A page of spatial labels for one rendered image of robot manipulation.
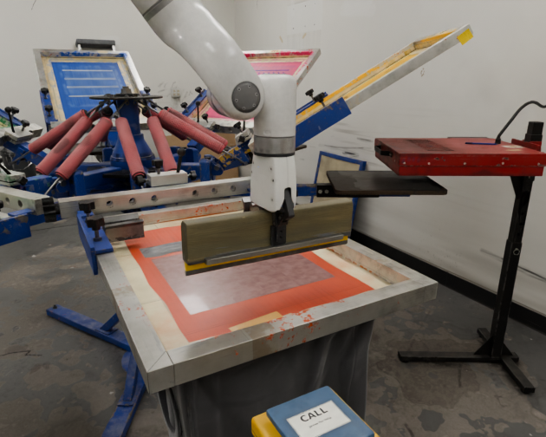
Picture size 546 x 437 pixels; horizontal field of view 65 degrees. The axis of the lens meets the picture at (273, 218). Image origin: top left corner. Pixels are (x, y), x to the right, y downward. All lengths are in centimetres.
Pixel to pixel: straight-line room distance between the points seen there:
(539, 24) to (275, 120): 220
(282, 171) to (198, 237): 18
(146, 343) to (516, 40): 254
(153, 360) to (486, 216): 253
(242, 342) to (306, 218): 28
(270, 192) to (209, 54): 25
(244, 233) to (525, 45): 228
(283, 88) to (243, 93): 10
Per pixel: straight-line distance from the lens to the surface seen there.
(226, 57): 67
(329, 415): 61
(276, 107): 75
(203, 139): 186
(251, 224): 79
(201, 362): 69
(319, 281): 97
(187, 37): 69
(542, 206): 278
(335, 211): 88
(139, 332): 75
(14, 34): 527
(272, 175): 75
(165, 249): 116
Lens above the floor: 138
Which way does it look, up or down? 18 degrees down
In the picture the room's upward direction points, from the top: straight up
